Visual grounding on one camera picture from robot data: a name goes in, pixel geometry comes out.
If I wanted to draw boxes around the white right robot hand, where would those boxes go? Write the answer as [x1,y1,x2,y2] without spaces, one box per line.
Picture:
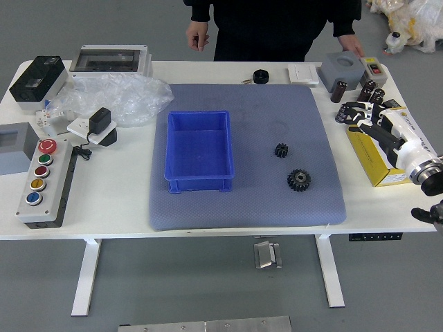
[340,101,437,176]

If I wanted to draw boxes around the person's left hand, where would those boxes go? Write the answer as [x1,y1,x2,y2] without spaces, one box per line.
[337,35,366,58]

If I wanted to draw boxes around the person's right hand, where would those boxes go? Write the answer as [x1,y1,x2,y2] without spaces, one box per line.
[186,19,210,53]

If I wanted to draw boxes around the big black gear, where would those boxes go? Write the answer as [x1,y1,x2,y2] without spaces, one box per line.
[286,168,311,193]

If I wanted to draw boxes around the grey box with round hole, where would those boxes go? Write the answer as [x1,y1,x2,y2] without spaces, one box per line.
[318,51,367,93]

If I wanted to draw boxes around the grey clear-lid distribution box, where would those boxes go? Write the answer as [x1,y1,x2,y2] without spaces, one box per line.
[69,44,154,77]

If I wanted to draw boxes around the blue plastic box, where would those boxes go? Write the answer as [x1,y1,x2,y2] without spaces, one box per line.
[163,110,236,194]

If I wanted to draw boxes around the grey windowed box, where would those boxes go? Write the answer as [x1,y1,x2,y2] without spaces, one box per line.
[0,122,39,176]

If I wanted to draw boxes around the yellow and white carton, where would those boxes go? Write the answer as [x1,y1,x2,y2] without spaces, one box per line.
[345,107,439,187]

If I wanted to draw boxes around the black capacitor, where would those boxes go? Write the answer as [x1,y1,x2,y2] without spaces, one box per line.
[334,102,350,125]

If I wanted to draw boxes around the person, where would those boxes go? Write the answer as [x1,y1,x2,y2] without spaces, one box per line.
[183,0,363,62]

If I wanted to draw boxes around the clear bag with yellow plush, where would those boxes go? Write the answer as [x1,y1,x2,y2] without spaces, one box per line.
[366,0,443,53]

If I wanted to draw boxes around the clear plastic bag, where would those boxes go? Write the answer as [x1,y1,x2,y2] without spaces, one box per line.
[46,72,174,128]

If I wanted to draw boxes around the black table control panel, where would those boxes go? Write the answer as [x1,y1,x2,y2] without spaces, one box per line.
[348,232,404,241]

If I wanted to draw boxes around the black power adapter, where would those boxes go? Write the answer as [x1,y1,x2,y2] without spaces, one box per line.
[89,107,112,134]

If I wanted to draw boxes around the white table leg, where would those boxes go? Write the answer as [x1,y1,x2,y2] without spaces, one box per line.
[71,238,102,317]
[314,234,346,308]

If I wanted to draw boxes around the grey-blue mat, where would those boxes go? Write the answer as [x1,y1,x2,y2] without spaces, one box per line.
[148,82,348,232]

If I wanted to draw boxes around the white terminal connectors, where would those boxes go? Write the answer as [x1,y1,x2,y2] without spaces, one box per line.
[34,107,75,129]

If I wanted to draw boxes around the grey five-button control station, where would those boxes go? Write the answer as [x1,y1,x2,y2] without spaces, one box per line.
[15,138,78,230]

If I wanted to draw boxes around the grey metal plate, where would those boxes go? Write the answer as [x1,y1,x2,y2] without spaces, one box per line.
[117,315,293,332]

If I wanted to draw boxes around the grey red-black switch box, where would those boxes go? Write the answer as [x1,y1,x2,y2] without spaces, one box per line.
[359,56,388,89]

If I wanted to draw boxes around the white wall switch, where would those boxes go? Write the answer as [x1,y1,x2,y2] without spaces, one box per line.
[287,64,320,85]

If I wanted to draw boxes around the black adapter cord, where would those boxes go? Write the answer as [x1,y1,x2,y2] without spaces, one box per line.
[71,131,101,160]

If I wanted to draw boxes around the black and white enclosure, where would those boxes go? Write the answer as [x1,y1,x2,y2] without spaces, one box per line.
[8,55,69,112]

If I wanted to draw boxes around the metal bracket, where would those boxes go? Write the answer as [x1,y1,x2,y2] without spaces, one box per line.
[253,241,284,270]

